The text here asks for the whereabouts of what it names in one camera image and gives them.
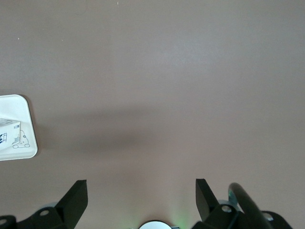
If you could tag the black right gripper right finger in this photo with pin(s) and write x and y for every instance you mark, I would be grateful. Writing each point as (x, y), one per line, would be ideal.
(209, 210)

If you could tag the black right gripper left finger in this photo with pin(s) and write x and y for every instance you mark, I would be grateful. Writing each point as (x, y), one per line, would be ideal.
(71, 207)

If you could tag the blue milk carton green cap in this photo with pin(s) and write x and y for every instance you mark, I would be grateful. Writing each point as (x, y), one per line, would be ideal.
(7, 133)

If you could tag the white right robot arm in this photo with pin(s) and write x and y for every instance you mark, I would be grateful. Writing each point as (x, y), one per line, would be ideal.
(155, 225)

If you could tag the cream tray with rabbit print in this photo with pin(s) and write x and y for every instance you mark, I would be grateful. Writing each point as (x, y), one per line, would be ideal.
(16, 107)

